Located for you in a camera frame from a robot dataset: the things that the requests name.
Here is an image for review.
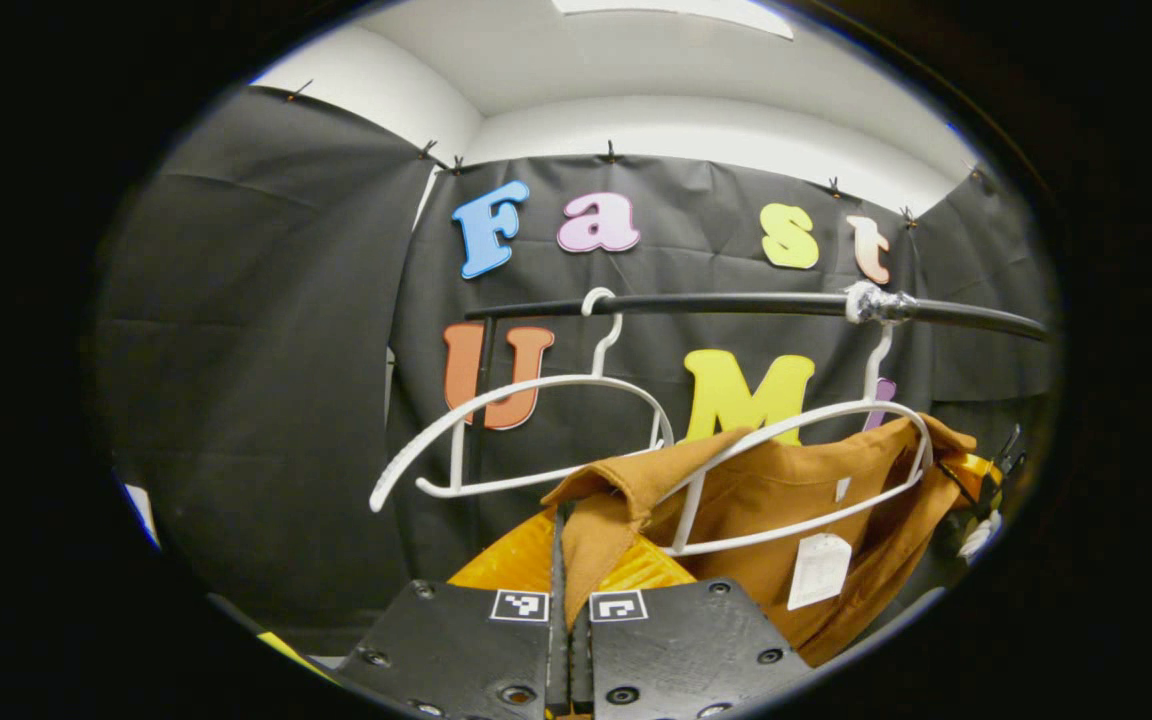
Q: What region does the rectangular ceiling light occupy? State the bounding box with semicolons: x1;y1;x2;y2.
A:
551;0;797;41

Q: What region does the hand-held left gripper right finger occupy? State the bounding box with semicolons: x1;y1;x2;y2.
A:
570;535;819;720

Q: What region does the brown shirt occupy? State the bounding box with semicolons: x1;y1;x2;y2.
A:
541;415;979;669

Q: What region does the black clothes rack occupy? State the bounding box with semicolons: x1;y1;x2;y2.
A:
463;282;1052;521

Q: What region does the white plastic hanger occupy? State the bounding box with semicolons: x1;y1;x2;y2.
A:
658;290;934;557
369;288;675;513

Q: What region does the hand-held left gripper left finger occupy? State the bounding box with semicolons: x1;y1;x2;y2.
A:
334;508;571;720

